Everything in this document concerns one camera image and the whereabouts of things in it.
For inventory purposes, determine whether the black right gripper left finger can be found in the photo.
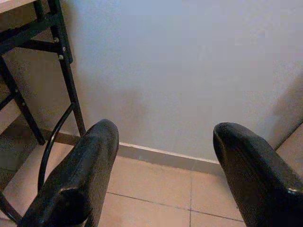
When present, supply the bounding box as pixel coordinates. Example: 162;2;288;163
18;119;119;227

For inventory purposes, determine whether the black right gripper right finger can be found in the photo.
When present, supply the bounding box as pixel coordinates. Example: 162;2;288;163
213;122;303;227

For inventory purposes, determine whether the black curved metal tube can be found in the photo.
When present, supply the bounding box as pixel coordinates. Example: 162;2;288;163
37;103;77;192

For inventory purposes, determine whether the grey baseboard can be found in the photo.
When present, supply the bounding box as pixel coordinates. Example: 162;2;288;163
37;127;225;177

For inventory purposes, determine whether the wooden table with black frame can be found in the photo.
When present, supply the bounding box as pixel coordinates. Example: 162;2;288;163
0;0;87;145

